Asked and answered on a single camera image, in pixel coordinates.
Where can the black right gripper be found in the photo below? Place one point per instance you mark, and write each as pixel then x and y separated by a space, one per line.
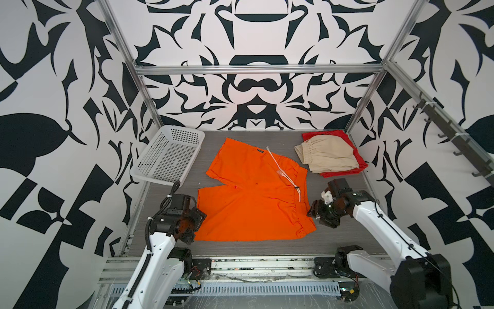
pixel 317 206

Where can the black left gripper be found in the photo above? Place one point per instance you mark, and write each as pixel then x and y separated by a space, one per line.
pixel 197 215

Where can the red shorts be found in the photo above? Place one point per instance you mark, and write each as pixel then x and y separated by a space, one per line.
pixel 339 133

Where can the beige shorts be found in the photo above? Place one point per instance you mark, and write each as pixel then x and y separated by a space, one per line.
pixel 327 153

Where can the orange shorts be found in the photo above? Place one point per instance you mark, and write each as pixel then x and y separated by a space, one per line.
pixel 253 203

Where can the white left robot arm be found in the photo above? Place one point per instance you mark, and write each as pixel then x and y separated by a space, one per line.
pixel 162 263

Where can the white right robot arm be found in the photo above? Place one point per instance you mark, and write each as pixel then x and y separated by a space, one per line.
pixel 413 277

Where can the white plastic laundry basket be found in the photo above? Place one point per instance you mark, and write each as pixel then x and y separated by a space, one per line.
pixel 169 156

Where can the black hook rack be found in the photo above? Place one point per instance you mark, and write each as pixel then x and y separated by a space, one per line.
pixel 451 131

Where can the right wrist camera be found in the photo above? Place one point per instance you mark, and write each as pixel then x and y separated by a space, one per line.
pixel 327 197

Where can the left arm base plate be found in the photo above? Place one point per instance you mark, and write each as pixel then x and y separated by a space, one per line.
pixel 199 269

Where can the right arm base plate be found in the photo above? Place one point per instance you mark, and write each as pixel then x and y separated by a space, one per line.
pixel 333 267

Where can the white orange shorts drawstring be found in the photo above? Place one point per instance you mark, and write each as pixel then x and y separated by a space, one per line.
pixel 283 174

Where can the white slotted cable duct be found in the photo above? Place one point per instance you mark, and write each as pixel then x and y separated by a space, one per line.
pixel 293 288

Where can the aluminium mounting rail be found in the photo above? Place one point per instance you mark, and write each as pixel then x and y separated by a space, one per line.
pixel 120 269

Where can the aluminium frame horizontal bar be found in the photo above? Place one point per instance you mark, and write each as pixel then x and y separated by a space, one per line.
pixel 258 69

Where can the aluminium frame right side bar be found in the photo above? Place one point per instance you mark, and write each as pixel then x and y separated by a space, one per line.
pixel 410 86

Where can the aluminium frame right post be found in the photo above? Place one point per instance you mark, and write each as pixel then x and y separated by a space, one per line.
pixel 397 43

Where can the aluminium frame post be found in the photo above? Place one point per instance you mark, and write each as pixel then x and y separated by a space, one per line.
pixel 111 23
pixel 397 43

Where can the aluminium frame left post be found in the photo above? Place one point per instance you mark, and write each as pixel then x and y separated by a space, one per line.
pixel 111 23

